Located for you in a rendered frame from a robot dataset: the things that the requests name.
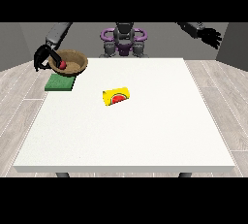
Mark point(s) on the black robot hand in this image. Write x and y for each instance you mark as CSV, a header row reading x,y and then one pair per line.
x,y
43,56
211,37

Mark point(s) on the brown wooden bowl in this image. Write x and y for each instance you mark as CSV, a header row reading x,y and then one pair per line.
x,y
71,61

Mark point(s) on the small red ball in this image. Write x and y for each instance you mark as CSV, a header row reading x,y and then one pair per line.
x,y
62,64

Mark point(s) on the green square pad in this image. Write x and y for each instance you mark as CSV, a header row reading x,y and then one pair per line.
x,y
59,83

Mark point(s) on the yellow cup with melon print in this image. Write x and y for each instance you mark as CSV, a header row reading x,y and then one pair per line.
x,y
116,96

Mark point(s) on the grey robot trunk purple rings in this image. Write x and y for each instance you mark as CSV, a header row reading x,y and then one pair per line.
x,y
124,42

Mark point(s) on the dark table leg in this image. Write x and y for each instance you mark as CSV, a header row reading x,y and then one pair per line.
x,y
63,175
184,175

